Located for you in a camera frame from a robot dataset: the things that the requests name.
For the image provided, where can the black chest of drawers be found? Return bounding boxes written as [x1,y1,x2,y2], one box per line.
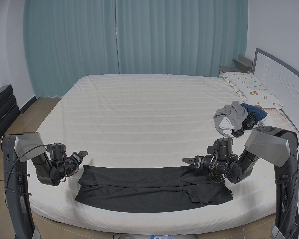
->
[0,84,20,131]

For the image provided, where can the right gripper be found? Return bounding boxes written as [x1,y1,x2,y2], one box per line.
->
[182,155,216,169]

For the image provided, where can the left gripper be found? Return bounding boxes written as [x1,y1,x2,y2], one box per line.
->
[63,151,89,175]

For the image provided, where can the grey bedside table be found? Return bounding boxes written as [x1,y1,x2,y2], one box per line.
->
[220,55,253,74]

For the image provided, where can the pile of clothes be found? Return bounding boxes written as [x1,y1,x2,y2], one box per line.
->
[213,101,269,137]

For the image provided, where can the white printed pillow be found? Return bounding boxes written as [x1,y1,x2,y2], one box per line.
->
[219,71,283,110]

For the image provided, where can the bed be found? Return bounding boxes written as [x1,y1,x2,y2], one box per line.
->
[29,48,299,234]

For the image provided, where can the black cable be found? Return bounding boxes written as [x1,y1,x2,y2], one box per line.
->
[4,144,48,209]

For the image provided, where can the black T-shirt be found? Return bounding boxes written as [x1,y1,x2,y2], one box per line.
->
[75,164,233,214]

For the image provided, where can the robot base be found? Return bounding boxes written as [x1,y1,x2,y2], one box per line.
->
[118,233,174,239]

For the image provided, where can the blue-green curtain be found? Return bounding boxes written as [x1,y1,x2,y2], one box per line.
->
[23,0,248,98]

